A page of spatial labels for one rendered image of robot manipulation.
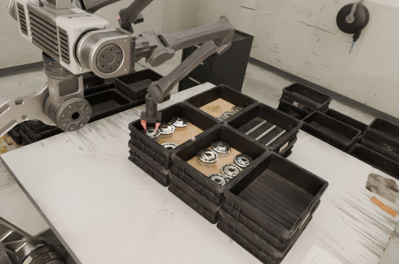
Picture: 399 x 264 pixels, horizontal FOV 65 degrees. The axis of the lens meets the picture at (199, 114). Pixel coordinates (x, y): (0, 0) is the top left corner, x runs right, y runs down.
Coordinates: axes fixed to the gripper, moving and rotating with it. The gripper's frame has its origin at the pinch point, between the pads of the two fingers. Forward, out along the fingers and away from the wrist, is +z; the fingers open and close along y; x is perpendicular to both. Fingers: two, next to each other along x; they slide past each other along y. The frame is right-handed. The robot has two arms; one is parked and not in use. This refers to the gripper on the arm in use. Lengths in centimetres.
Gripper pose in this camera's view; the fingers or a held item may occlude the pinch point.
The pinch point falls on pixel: (150, 130)
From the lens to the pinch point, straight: 161.1
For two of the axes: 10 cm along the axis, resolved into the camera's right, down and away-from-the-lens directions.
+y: -9.9, -0.4, -1.2
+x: 0.8, 5.1, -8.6
